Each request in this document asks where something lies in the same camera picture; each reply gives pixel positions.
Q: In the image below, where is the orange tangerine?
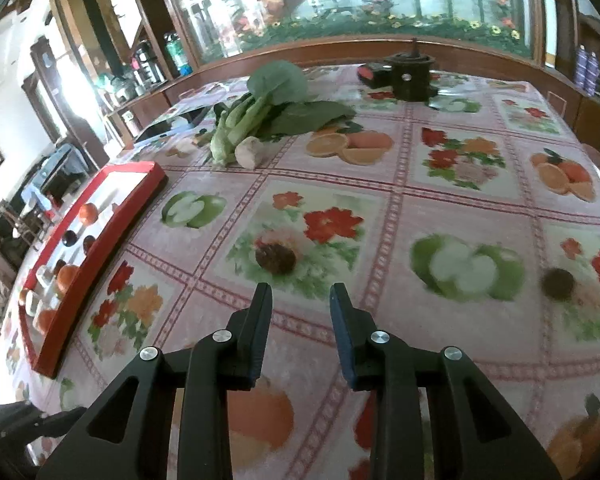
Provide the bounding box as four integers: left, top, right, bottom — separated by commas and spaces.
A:
56, 264, 80, 295
79, 203, 99, 226

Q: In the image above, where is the dark passion fruit centre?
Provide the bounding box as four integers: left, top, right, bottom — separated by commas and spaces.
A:
254, 243, 297, 275

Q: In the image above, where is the dark passion fruit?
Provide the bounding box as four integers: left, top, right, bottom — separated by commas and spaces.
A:
254, 243, 297, 275
541, 268, 576, 301

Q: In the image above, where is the tangerine in tray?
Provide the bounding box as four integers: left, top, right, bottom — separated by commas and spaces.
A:
34, 309, 56, 336

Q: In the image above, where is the floral fruit tablecloth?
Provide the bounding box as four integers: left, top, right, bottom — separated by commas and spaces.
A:
0, 66, 600, 479

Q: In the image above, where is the red white tray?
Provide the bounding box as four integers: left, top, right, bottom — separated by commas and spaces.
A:
19, 162, 168, 378

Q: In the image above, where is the dark passion fruit right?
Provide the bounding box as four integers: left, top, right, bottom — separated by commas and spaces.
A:
541, 268, 576, 301

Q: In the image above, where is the dark plum in tray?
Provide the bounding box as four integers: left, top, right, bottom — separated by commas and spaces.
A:
62, 230, 78, 247

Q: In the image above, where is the white garlic bulb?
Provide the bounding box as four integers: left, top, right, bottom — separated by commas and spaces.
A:
234, 136, 265, 170

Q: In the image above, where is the black tablet on table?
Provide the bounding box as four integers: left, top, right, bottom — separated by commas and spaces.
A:
135, 106, 211, 143

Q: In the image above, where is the green bok choy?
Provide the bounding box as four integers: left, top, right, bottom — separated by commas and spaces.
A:
195, 61, 355, 167

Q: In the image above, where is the red black small box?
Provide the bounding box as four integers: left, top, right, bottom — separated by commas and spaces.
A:
356, 63, 391, 89

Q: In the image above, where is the black cylindrical grinder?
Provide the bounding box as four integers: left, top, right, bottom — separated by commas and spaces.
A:
385, 38, 438, 102

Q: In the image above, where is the wooden cabinet counter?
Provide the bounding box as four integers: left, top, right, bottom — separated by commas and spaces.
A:
108, 35, 600, 152

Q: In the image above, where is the green plastic bottle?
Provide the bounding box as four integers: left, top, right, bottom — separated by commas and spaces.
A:
163, 32, 190, 75

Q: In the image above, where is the purple bottle right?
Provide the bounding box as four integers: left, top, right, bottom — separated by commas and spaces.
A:
584, 52, 600, 96

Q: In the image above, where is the purple bottle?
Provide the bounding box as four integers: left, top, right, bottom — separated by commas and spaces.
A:
584, 52, 600, 96
573, 44, 588, 89

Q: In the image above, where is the purple bottle left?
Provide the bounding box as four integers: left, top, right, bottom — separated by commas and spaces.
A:
573, 44, 588, 89

